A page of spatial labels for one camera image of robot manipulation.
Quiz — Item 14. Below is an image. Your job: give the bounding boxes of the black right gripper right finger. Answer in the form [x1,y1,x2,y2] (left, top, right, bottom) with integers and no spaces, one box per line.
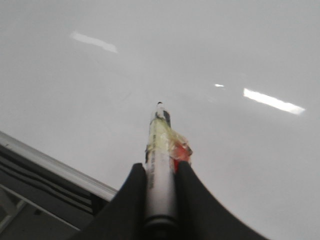
[175,161,267,240]

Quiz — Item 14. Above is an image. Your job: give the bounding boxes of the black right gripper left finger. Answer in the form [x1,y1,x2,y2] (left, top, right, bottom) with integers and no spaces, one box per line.
[69,163,147,240]

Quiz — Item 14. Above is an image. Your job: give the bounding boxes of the white whiteboard marker black tip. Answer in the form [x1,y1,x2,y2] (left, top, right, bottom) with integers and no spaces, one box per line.
[144,101,193,229]

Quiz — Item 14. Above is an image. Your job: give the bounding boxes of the grey metal rail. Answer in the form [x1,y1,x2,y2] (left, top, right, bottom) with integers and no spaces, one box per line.
[0,185,80,240]

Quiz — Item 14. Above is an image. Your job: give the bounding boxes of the white whiteboard with aluminium frame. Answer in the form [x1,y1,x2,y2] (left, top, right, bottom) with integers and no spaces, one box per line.
[0,0,320,240]

